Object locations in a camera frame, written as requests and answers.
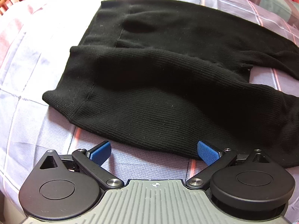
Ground blue plaid bed sheet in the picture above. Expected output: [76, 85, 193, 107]
[0, 0, 299, 192]

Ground black knit pants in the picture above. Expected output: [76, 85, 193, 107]
[43, 0, 298, 168]

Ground patchwork teal grey quilt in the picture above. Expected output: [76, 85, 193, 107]
[249, 0, 298, 29]

